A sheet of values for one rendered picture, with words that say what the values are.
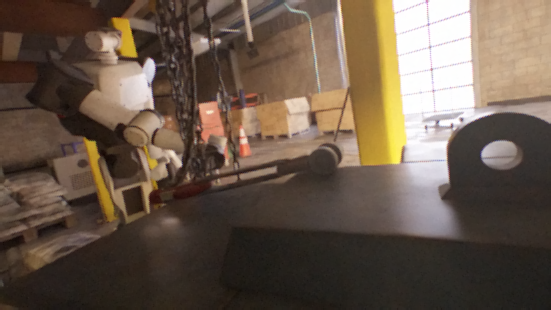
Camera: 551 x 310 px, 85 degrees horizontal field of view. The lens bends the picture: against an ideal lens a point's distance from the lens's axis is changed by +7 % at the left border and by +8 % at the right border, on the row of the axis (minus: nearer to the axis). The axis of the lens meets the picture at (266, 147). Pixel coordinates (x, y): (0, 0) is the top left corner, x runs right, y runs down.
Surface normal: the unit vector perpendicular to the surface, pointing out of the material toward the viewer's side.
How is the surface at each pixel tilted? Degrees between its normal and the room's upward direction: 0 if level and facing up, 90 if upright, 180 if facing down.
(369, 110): 90
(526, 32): 90
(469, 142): 90
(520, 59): 90
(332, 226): 0
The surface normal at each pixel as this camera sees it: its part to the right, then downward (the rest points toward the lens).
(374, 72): -0.71, 0.22
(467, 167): -0.44, 0.20
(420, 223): -0.18, -0.97
